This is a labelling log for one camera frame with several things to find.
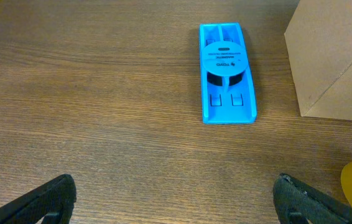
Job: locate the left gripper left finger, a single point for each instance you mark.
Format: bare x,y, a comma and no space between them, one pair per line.
52,202

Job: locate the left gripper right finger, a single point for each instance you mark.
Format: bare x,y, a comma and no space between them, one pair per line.
297,202

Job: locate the blue whiteboard eraser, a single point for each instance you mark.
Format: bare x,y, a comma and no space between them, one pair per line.
227,88

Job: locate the brown cardboard box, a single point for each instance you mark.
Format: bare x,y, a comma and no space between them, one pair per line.
319,44

